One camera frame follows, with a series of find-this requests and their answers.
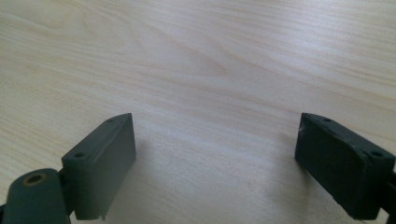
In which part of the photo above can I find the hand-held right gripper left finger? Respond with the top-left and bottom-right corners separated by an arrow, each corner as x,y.
61,112 -> 137,221

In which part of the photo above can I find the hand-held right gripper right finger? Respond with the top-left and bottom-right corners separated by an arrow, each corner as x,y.
294,112 -> 396,221

